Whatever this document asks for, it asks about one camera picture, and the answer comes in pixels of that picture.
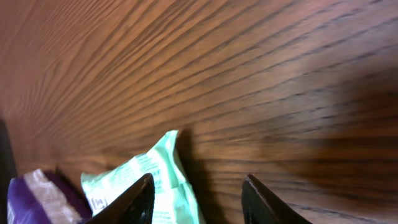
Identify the grey plastic mesh basket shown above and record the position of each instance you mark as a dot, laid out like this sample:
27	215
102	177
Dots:
8	169

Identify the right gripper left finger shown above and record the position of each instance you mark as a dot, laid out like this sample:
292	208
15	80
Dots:
134	206

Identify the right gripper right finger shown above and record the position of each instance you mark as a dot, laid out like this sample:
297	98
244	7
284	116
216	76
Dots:
261	206

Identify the purple sanitary pad pack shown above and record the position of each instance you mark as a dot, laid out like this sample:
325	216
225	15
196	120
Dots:
43	197

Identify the teal wet wipes packet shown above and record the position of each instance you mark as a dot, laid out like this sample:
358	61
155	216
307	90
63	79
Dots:
175	200

